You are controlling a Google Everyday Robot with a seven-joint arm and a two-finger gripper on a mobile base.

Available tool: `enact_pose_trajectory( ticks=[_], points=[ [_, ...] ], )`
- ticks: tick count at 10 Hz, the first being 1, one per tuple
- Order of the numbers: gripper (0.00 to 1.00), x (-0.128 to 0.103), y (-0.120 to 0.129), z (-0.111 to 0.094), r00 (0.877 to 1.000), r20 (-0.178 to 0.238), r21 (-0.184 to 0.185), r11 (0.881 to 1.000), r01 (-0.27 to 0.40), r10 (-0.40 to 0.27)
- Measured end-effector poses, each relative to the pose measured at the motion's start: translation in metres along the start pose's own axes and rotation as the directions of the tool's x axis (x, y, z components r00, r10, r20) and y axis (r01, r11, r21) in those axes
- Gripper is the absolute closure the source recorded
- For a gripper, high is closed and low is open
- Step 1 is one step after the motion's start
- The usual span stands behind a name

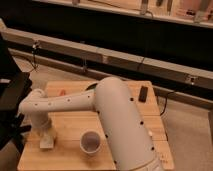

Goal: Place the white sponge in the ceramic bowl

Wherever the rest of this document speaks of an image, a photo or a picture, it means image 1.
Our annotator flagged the white sponge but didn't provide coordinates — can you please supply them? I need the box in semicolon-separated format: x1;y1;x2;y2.
40;140;54;149

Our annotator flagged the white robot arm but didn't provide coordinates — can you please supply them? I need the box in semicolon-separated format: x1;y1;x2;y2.
19;77;164;171

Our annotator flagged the orange carrot toy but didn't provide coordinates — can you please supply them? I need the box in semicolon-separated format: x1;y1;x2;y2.
59;89;66;95

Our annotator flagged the white paper cup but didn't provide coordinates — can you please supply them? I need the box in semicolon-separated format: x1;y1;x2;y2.
80;131;101;156

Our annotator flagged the small black box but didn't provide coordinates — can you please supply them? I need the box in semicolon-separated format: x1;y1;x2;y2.
138;86;148;103

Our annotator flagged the black hanging cable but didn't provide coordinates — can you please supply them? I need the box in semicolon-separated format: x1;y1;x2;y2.
31;41;40;73

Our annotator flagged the green ceramic bowl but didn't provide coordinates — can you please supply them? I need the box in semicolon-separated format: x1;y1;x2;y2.
86;83;97;90

